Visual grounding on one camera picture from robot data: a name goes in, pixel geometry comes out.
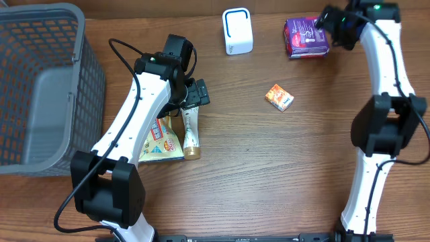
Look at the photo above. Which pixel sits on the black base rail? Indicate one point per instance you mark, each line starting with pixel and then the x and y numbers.
pixel 302 237

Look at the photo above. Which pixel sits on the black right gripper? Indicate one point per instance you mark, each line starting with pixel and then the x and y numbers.
pixel 327 21

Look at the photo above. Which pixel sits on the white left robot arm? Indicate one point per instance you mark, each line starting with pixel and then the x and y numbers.
pixel 107 190

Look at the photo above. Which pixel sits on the white cream tube gold cap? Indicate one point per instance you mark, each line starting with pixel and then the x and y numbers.
pixel 191 144

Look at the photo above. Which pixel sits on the grey plastic shopping basket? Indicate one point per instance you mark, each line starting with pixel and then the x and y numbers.
pixel 52 89

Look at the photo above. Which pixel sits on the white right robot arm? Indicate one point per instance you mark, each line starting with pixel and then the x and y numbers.
pixel 387 123

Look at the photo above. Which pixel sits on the red purple pad pack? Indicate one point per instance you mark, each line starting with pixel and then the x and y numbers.
pixel 303 39

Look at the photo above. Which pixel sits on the small orange box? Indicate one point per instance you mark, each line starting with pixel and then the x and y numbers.
pixel 279 97

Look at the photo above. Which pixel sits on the yellow snack packet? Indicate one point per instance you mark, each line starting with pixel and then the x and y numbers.
pixel 161 144

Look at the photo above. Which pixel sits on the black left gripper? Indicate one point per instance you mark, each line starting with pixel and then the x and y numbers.
pixel 198 95

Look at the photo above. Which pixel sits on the white barcode scanner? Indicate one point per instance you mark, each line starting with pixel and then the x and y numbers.
pixel 238 33

